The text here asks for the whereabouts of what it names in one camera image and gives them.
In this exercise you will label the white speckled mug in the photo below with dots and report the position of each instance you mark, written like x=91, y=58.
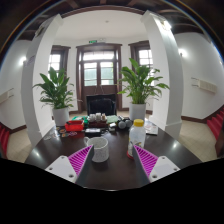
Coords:
x=100, y=150

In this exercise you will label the magazine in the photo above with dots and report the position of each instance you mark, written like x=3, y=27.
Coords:
x=151, y=128

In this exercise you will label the black chair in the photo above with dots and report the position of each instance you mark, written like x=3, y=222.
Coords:
x=101, y=105

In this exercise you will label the brown wooden double door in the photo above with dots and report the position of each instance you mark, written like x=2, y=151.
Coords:
x=99, y=86

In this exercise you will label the green exit sign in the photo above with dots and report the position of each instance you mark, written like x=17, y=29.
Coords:
x=92, y=41

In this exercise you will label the green cloth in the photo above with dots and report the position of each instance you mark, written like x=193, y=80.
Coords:
x=112, y=119

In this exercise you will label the green box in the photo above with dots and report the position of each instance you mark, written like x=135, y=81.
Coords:
x=79, y=118

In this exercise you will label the brown framed window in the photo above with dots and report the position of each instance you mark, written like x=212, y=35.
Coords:
x=54, y=61
x=145, y=56

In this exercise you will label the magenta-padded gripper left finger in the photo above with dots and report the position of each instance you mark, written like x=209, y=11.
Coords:
x=61, y=166

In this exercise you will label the clear bottle with yellow cap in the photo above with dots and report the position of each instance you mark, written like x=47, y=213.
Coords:
x=136, y=135

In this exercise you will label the red box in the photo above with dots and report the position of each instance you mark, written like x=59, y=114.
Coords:
x=74, y=126

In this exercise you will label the tea set on tray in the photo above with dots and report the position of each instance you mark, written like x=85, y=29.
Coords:
x=97, y=117

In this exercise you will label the red carpeted staircase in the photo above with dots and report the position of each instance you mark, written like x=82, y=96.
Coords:
x=4, y=140
x=216, y=123

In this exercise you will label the wall lamp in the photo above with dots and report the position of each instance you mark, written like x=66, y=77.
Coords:
x=22, y=60
x=182, y=52

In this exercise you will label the potted plant in white pot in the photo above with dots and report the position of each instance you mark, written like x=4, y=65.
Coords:
x=137, y=111
x=60, y=116

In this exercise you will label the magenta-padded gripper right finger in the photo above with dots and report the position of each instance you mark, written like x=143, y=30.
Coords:
x=163, y=166

